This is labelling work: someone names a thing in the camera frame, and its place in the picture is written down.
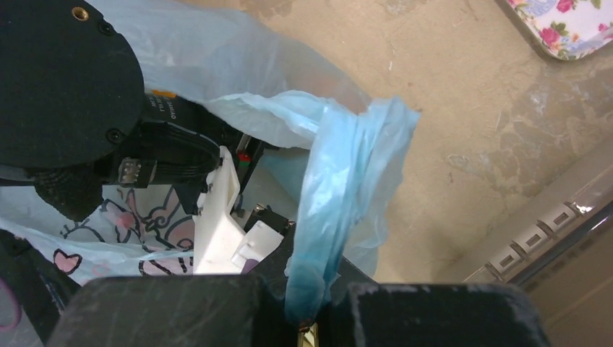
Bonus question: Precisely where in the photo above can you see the blue printed plastic bag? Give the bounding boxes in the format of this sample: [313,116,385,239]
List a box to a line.
[1,1,419,326]

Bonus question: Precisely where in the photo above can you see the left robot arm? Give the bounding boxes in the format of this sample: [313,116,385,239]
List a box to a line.
[1,1,267,222]

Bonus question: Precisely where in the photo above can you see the grey transparent lidded box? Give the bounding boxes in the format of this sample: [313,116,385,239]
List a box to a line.
[447,139,612,346]

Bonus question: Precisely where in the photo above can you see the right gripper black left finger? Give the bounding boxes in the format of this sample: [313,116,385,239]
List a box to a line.
[47,275,297,346]

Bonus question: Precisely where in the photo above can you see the floral tray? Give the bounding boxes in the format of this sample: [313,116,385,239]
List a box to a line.
[496,0,612,61]

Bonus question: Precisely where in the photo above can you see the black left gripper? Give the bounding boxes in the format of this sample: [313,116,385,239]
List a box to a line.
[94,93,268,215]

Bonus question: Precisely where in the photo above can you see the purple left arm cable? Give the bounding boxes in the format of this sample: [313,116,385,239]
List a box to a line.
[0,275,24,334]

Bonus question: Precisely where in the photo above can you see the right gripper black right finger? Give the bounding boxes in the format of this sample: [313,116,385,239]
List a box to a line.
[317,283,551,346]

